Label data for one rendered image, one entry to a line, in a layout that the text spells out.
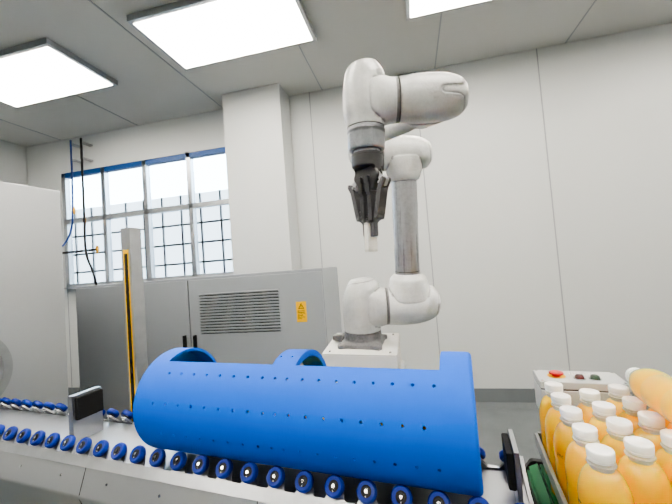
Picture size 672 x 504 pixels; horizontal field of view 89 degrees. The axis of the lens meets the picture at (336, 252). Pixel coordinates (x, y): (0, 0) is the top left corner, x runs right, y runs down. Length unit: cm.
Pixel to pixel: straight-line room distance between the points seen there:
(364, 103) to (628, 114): 363
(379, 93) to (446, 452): 75
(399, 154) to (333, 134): 259
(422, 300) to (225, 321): 171
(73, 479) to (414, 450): 105
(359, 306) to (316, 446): 66
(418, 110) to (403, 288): 74
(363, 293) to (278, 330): 128
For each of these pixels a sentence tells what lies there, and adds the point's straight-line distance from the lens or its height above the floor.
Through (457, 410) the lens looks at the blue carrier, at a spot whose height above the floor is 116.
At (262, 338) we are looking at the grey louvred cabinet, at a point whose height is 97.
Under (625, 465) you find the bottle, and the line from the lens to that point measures 83.
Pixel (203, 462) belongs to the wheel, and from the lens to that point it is 109.
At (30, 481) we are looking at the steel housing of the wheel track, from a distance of 162.
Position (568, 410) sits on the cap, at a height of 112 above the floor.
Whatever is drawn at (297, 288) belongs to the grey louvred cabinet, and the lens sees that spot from 246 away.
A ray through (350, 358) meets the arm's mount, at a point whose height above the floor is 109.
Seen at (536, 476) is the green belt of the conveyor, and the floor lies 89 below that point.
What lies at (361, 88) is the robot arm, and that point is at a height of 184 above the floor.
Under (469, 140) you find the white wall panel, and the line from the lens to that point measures 382.
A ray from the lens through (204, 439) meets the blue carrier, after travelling 102.
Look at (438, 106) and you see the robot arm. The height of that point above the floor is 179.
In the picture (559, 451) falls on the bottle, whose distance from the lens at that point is 92.
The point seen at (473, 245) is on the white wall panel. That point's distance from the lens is 364.
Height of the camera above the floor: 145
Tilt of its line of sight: 2 degrees up
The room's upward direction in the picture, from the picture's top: 4 degrees counter-clockwise
